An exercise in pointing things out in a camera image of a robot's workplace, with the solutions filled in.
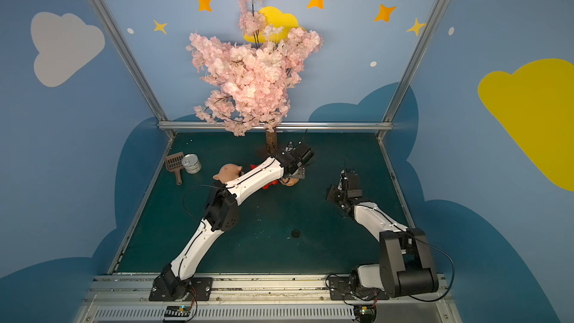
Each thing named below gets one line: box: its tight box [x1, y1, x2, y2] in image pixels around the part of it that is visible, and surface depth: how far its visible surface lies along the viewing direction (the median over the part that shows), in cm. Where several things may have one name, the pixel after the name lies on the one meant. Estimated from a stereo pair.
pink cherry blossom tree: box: [186, 0, 324, 155], surface depth 72 cm
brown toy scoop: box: [165, 151, 185, 186], surface depth 110 cm
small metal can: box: [181, 154, 202, 175], surface depth 106 cm
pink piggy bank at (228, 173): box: [212, 163, 244, 184], surface depth 98 cm
